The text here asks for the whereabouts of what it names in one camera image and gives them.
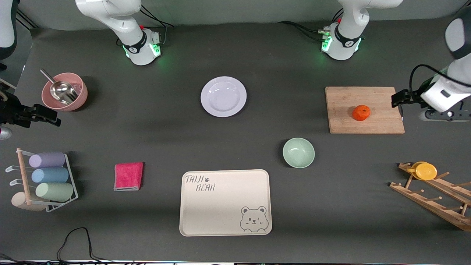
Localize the orange fruit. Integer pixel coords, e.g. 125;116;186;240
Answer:
352;105;371;121

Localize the pale lavender round plate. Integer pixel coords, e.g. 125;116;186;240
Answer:
201;76;247;118

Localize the metal scoop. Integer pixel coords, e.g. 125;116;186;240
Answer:
40;69;79;105

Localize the pink bowl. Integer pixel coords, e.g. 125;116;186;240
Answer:
41;73;88;112

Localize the purple cup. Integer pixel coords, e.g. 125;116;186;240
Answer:
29;152;66;169

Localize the wooden cutting board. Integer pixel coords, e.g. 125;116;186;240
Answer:
325;86;406;134

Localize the blue cup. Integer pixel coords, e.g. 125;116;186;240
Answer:
31;167;70;184

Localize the green cup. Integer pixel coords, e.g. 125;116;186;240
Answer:
35;182;74;202

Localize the yellow cup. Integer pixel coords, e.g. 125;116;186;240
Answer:
407;162;438;181

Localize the beige cup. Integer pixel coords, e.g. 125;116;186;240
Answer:
11;191;47;212

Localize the pink folded cloth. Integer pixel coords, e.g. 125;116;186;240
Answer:
114;162;144;191

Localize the wooden peg rack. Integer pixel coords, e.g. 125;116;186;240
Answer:
389;162;471;232

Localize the pale green bowl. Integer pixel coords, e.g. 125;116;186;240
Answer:
283;138;315;169

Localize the cream tray with bear print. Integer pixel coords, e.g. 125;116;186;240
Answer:
179;169;273;237

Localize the white wire cup rack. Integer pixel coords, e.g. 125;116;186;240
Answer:
5;148;79;213

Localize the black base cable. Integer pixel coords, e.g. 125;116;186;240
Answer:
139;5;175;37
277;9;344;42

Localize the black floor cable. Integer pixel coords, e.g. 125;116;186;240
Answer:
0;227;124;265

